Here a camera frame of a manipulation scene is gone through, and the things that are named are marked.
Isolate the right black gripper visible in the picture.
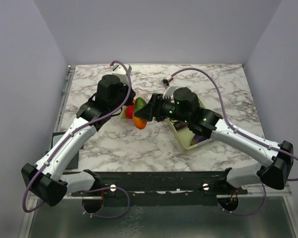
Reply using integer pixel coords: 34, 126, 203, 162
135, 93, 190, 124

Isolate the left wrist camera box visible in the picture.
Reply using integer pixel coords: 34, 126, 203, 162
111, 64, 130, 85

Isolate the green perforated plastic basket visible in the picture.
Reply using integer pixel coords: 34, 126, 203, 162
167, 98, 214, 151

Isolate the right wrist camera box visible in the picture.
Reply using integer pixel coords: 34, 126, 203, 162
162, 76, 177, 99

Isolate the green toy mango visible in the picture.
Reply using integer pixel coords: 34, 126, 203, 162
133, 97, 147, 129

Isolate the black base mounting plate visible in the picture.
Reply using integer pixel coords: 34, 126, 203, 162
72, 171, 249, 206

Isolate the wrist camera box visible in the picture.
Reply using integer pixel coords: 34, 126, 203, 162
162, 76, 177, 99
111, 64, 130, 85

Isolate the clear zip top bag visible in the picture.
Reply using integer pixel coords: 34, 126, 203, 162
113, 97, 147, 129

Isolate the aluminium frame rail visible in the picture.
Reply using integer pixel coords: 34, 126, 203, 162
64, 184, 292, 199

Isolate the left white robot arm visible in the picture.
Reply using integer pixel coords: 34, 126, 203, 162
21, 73, 135, 207

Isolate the dark purple toy eggplant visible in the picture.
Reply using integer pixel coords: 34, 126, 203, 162
190, 134, 207, 146

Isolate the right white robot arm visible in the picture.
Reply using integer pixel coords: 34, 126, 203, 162
135, 87, 294, 194

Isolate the red toy bell pepper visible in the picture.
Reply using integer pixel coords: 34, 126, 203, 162
125, 106, 135, 119

